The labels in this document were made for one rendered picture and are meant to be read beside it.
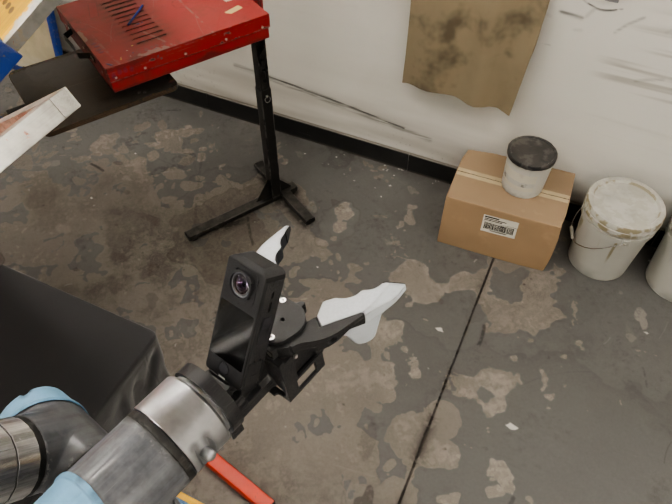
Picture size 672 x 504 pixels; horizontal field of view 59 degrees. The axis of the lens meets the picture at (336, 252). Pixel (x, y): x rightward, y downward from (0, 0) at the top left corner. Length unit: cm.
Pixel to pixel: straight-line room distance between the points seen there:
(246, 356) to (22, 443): 22
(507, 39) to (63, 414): 224
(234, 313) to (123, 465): 14
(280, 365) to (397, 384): 189
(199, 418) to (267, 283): 12
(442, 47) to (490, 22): 23
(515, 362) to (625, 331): 51
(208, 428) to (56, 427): 18
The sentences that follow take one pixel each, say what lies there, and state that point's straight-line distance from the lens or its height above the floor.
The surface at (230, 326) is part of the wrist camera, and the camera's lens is 51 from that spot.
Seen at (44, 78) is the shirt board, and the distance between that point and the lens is 234.
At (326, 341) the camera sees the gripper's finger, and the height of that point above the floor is 168.
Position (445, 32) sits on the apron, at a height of 84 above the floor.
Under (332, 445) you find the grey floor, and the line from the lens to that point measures 230.
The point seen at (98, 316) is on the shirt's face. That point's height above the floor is 95.
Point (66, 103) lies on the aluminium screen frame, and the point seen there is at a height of 154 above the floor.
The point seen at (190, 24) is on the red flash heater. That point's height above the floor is 110.
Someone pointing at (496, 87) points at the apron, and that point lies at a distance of 270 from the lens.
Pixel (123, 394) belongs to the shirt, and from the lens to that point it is 146.
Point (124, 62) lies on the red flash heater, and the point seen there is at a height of 110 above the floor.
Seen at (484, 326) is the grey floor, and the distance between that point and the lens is 261.
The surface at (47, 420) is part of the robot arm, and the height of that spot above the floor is 161.
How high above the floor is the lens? 214
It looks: 50 degrees down
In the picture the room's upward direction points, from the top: straight up
